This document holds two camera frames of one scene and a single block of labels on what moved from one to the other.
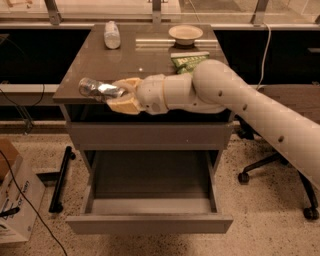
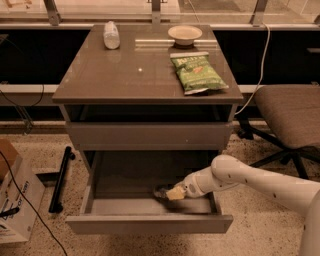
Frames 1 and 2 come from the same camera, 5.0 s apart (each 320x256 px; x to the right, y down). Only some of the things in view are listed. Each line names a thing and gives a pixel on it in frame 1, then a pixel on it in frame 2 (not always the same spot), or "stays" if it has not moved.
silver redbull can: [97, 90] to [161, 193]
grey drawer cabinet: [144, 50] stays
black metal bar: [56, 202] stays
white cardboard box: [17, 220] stays
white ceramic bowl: [185, 34] stays
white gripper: [150, 93] to [190, 187]
